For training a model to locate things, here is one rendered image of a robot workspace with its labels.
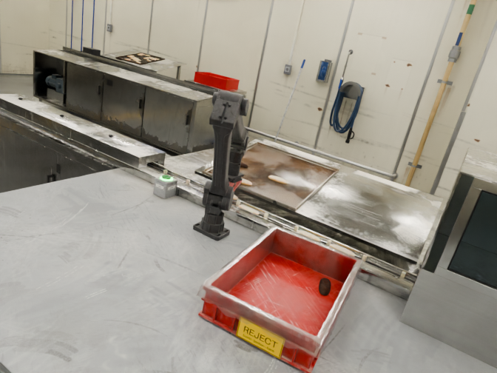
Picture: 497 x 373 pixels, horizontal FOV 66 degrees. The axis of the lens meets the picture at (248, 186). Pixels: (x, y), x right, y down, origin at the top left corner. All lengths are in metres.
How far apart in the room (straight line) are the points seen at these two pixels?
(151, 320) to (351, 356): 0.52
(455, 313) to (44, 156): 2.11
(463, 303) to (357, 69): 4.26
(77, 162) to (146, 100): 2.69
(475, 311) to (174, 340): 0.80
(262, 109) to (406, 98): 1.97
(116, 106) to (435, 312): 4.54
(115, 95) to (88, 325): 4.36
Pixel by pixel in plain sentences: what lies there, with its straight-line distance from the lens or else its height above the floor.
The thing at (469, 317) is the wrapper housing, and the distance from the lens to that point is 1.27.
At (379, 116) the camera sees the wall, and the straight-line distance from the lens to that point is 5.17.
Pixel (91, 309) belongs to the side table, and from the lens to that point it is 1.08.
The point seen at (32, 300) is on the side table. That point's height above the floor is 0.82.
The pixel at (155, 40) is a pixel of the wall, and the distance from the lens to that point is 7.03.
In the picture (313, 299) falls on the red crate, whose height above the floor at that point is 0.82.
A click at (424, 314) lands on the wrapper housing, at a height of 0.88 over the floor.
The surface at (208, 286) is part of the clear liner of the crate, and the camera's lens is 1.00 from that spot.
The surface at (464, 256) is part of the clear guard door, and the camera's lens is 1.20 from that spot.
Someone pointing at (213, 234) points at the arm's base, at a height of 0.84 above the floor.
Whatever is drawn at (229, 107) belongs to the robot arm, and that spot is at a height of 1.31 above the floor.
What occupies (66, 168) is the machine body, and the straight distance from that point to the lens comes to 2.31.
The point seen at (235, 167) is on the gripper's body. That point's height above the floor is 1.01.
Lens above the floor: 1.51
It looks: 20 degrees down
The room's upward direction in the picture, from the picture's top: 12 degrees clockwise
